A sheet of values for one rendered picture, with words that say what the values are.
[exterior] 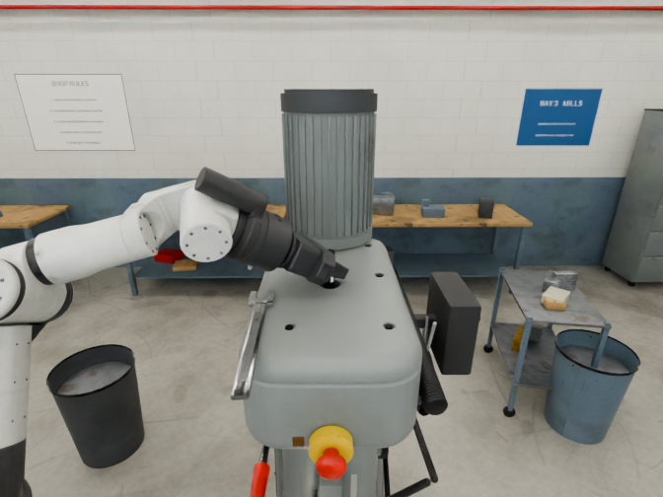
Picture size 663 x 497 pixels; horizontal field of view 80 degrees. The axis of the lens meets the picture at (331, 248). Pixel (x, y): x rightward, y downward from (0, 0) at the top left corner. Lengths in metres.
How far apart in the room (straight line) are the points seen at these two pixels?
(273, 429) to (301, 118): 0.54
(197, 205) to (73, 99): 5.11
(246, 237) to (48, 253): 0.24
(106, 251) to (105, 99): 4.90
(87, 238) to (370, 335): 0.39
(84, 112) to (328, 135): 4.93
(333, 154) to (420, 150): 4.23
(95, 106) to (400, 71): 3.50
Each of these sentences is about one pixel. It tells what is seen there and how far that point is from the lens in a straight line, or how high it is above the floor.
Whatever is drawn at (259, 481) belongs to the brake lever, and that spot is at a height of 1.71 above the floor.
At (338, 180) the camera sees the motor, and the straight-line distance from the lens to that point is 0.79.
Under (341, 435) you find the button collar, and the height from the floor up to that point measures 1.79.
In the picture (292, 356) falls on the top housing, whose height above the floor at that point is 1.89.
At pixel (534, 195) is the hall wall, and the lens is 5.61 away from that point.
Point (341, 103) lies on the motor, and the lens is 0.78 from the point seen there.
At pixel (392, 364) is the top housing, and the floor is 1.88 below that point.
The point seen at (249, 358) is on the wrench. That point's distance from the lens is 0.52.
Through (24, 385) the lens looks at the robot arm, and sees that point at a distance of 0.66.
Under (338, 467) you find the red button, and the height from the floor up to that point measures 1.77.
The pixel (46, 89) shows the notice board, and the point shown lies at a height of 2.21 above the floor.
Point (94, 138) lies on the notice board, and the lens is 5.58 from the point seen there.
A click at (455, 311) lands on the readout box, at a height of 1.71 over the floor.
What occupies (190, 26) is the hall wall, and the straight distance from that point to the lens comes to 5.08.
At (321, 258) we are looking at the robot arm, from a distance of 0.61.
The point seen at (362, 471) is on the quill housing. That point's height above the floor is 1.53.
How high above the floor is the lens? 2.21
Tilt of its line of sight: 22 degrees down
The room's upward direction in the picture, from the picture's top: straight up
